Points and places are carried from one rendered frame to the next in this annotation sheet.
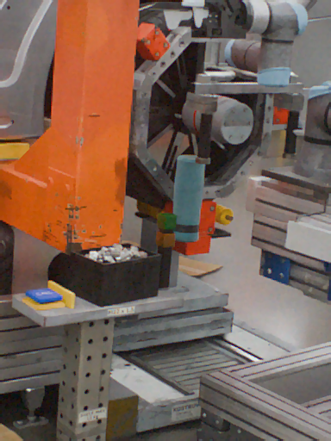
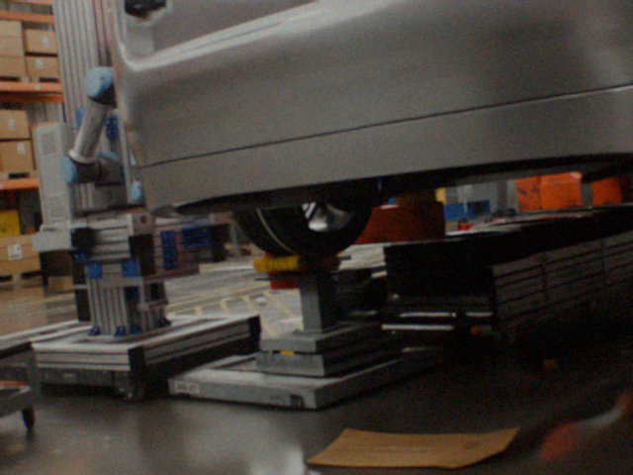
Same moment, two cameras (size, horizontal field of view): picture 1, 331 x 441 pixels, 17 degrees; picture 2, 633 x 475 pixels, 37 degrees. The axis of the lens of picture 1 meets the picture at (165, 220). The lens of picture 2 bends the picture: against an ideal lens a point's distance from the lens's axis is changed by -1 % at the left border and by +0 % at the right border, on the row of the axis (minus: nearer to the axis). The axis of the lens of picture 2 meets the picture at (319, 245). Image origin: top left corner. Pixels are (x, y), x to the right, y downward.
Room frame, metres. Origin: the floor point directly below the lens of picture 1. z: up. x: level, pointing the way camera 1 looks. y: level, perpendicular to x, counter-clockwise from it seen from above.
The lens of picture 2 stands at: (7.31, -0.65, 0.76)
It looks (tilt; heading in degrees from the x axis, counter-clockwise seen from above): 3 degrees down; 169
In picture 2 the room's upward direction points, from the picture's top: 6 degrees counter-clockwise
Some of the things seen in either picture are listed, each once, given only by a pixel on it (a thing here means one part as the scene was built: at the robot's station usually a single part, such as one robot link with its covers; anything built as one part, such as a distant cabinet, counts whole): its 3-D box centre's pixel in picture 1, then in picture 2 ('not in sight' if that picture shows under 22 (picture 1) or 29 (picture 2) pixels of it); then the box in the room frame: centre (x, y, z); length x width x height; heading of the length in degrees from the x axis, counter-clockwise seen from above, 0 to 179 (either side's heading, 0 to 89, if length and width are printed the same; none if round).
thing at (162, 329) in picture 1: (143, 314); (330, 350); (3.61, 0.05, 0.13); 0.50 x 0.36 x 0.10; 127
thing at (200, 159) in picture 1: (204, 136); not in sight; (3.21, -0.10, 0.83); 0.04 x 0.04 x 0.16
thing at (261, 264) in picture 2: (204, 208); (279, 263); (3.66, -0.13, 0.51); 0.29 x 0.06 x 0.06; 37
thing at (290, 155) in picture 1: (291, 133); not in sight; (3.42, -0.37, 0.83); 0.04 x 0.04 x 0.16
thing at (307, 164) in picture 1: (324, 155); not in sight; (2.83, -0.39, 0.87); 0.15 x 0.15 x 0.10
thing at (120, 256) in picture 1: (115, 271); not in sight; (2.81, 0.12, 0.51); 0.20 x 0.14 x 0.13; 134
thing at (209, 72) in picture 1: (207, 62); not in sight; (3.35, -0.09, 1.03); 0.19 x 0.18 x 0.11; 37
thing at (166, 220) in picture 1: (166, 220); not in sight; (2.90, -0.01, 0.64); 0.04 x 0.04 x 0.04; 37
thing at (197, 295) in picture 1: (159, 260); (317, 306); (3.64, 0.01, 0.32); 0.40 x 0.30 x 0.28; 127
